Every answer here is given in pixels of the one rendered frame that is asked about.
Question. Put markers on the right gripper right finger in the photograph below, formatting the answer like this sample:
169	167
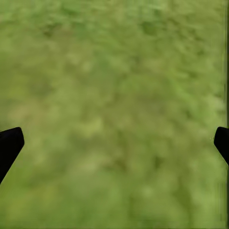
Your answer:
221	141

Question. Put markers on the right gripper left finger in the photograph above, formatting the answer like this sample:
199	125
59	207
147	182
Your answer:
11	143

